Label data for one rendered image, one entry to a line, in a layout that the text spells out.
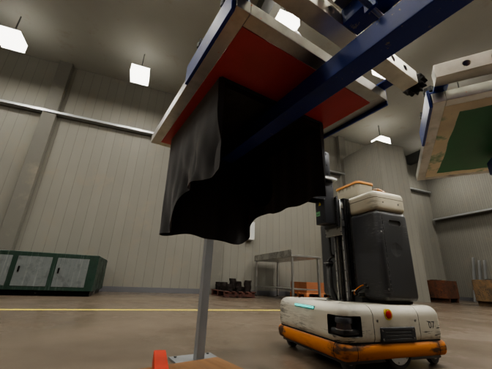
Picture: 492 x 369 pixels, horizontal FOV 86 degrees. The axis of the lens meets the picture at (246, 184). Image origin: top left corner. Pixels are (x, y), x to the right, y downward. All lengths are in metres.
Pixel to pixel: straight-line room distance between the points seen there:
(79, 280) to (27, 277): 0.75
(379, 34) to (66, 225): 7.35
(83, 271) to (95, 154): 3.45
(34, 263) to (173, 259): 3.01
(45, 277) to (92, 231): 2.05
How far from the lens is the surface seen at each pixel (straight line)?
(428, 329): 1.81
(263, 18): 0.76
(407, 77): 1.04
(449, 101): 1.14
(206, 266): 1.45
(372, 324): 1.53
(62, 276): 5.69
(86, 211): 7.58
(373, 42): 0.71
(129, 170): 7.82
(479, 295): 9.31
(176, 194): 1.01
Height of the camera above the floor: 0.37
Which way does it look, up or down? 20 degrees up
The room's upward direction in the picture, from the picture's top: 2 degrees clockwise
